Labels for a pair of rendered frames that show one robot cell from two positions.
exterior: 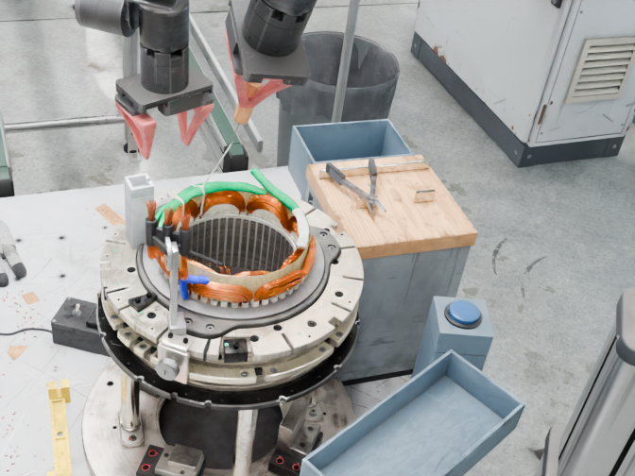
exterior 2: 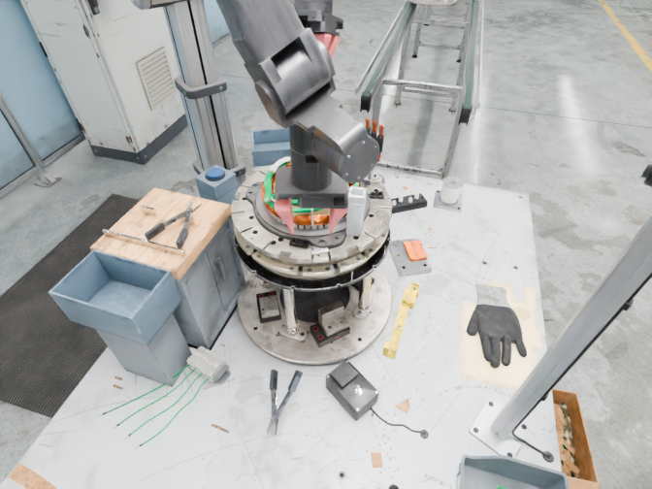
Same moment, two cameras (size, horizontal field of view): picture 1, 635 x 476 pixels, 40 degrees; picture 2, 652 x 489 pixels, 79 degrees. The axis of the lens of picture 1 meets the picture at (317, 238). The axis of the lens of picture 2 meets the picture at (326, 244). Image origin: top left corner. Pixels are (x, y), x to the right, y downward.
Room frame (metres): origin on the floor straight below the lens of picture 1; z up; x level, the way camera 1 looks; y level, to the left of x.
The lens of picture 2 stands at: (1.25, 0.54, 1.59)
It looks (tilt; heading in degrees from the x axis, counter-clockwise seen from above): 45 degrees down; 223
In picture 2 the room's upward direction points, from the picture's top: straight up
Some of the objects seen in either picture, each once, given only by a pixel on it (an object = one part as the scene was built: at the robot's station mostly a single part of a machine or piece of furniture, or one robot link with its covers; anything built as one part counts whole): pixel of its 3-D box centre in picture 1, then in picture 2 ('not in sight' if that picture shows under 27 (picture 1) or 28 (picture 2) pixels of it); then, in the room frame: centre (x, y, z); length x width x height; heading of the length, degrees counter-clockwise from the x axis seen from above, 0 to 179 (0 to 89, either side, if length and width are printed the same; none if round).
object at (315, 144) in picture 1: (340, 212); (138, 327); (1.18, -0.03, 0.92); 0.17 x 0.11 x 0.28; 114
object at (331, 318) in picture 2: not in sight; (333, 318); (0.86, 0.20, 0.85); 0.06 x 0.04 x 0.05; 160
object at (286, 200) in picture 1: (283, 204); (273, 179); (0.86, 0.05, 1.15); 0.15 x 0.04 x 0.02; 28
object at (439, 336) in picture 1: (442, 382); (224, 214); (0.84, -0.20, 0.91); 0.07 x 0.07 x 0.25; 6
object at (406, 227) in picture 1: (388, 203); (165, 229); (1.04, -0.10, 1.05); 0.20 x 0.19 x 0.02; 24
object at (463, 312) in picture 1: (464, 312); (214, 173); (0.84, -0.20, 1.04); 0.04 x 0.04 x 0.01
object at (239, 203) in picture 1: (222, 203); not in sight; (0.88, 0.13, 1.12); 0.06 x 0.02 x 0.04; 118
